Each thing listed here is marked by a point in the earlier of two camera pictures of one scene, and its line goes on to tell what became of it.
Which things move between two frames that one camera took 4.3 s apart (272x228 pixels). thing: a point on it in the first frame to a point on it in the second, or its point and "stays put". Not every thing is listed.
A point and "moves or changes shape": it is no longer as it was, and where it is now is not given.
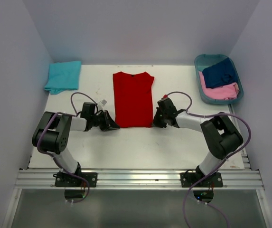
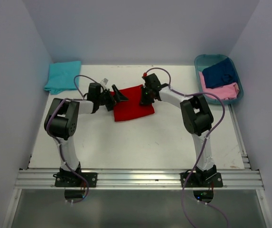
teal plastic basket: [202, 61] stays put
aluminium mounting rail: [43, 179] stays put
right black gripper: [155, 122] to [143, 100]
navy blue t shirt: [220, 74] stays put
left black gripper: [108, 123] to [117, 96]
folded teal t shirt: [63, 76] stays put
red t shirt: [133, 99] moves or changes shape
